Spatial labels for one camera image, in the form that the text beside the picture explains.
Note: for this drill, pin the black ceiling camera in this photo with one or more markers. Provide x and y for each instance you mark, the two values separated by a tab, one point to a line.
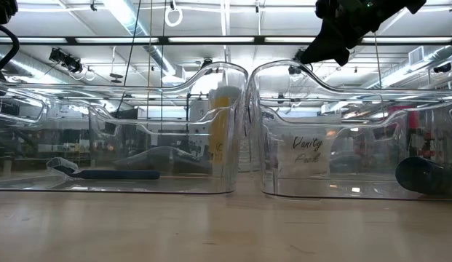
65	60
443	67

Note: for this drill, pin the white vanity pack pouch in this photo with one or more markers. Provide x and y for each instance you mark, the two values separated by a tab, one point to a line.
305	163

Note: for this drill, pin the dark blue tube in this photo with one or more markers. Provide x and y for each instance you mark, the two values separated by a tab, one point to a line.
426	176

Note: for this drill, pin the blue razor with clear cap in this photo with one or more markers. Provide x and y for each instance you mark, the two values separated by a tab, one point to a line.
120	175

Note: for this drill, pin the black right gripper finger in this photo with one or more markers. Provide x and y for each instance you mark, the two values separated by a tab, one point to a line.
343	56
320	51

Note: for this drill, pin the small black ceiling fixture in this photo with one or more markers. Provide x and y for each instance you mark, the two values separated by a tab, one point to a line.
206	63

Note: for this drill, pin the black beam with light strips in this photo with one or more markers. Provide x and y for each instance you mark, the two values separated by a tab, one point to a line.
260	40

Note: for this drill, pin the red cabinet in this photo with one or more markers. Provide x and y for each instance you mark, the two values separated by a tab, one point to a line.
413	118

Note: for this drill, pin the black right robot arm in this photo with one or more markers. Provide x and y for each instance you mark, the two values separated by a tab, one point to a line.
389	11

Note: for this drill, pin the black hanging camera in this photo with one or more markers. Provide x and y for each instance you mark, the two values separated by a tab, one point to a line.
295	69

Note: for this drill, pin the yellow canister with white lid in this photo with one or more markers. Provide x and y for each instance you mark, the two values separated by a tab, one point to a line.
222	123

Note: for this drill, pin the red equipment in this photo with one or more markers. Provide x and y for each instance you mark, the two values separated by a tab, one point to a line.
427	145

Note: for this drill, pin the clear plastic bin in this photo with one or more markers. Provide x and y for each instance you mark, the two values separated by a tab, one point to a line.
29	183
375	189

